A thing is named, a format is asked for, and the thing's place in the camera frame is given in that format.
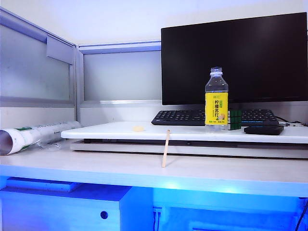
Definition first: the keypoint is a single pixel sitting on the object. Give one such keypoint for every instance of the thin wooden stick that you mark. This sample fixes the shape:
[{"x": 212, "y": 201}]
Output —
[{"x": 166, "y": 149}]

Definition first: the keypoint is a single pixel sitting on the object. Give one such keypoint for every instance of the clear bottle with yellow label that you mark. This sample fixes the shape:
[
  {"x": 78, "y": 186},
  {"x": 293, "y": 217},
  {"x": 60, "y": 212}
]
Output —
[{"x": 216, "y": 106}]

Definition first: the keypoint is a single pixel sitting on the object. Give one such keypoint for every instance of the small pale yellow cap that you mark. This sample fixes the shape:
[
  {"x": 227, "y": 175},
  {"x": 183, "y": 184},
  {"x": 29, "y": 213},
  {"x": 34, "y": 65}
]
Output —
[{"x": 138, "y": 128}]

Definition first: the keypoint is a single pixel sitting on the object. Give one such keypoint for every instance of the black computer keyboard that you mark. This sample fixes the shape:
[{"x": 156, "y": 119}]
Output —
[{"x": 178, "y": 118}]

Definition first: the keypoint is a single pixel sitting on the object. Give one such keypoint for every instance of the white board platform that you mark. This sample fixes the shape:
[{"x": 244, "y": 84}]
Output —
[{"x": 183, "y": 133}]

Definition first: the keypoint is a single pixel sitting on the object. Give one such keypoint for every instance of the grey flat base slab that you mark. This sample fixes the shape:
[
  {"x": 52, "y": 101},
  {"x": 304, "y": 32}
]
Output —
[{"x": 192, "y": 150}]

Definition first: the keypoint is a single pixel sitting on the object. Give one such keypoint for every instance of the dark Rubik's cube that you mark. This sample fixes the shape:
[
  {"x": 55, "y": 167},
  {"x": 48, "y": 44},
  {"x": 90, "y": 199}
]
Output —
[{"x": 235, "y": 119}]

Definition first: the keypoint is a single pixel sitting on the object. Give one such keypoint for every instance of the white under-desk connector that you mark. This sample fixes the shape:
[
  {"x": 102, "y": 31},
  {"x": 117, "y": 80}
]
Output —
[{"x": 158, "y": 210}]

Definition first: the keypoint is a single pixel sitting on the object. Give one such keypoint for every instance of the black computer monitor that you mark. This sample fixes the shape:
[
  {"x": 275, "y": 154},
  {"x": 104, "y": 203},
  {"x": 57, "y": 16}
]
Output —
[{"x": 240, "y": 57}]

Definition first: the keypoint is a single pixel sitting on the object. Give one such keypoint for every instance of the flat black rectangular device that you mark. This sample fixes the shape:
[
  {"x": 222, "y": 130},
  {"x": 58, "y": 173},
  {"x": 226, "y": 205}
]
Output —
[{"x": 263, "y": 130}]

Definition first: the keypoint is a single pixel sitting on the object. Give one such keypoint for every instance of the white paper cup sleeve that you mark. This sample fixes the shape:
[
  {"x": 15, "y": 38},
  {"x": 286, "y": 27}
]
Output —
[{"x": 29, "y": 137}]

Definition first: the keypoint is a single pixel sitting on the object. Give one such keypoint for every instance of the white under-desk slab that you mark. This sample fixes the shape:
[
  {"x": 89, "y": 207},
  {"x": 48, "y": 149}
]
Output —
[{"x": 41, "y": 184}]

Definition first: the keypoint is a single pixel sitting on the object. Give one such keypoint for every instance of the white under-desk drawer cabinet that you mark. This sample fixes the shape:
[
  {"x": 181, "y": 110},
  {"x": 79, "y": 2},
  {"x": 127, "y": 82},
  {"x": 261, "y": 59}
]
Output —
[{"x": 60, "y": 211}]

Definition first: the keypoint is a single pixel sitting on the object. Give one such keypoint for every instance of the grey aluminium partition frame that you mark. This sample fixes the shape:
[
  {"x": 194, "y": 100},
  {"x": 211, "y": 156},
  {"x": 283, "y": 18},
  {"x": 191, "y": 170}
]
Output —
[{"x": 79, "y": 91}]

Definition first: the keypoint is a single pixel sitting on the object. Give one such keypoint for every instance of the grey partition bracket plate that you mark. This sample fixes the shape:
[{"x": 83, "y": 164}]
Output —
[{"x": 59, "y": 49}]

